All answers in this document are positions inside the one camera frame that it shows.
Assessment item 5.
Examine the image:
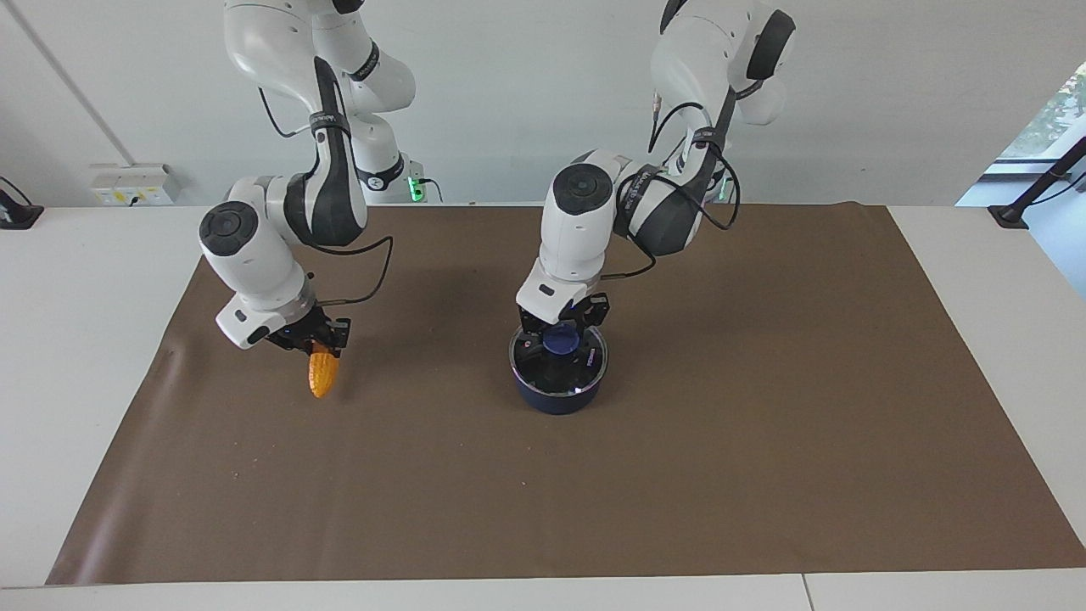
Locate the black clamp stand with pole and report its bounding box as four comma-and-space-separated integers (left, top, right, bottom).
988, 136, 1086, 230

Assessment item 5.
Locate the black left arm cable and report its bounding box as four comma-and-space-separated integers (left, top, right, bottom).
594, 85, 742, 281

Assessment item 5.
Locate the white wall socket box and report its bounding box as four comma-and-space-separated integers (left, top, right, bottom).
92, 165, 181, 206

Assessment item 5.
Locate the yellow toy corn cob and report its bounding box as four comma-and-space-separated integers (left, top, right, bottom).
307, 342, 340, 400

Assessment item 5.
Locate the white wall cable duct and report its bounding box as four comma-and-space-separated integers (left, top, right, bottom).
7, 0, 137, 169

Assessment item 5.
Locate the black pot with purple handle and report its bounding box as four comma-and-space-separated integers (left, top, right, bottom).
509, 327, 609, 417

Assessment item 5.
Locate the black table clamp mount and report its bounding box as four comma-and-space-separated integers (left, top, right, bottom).
0, 177, 45, 230

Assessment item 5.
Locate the window with grey frame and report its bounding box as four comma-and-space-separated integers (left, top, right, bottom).
957, 59, 1086, 298

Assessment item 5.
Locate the glass lid with purple knob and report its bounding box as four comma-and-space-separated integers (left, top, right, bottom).
509, 324, 608, 400

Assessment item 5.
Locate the brown table mat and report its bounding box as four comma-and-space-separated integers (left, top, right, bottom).
47, 202, 1086, 586

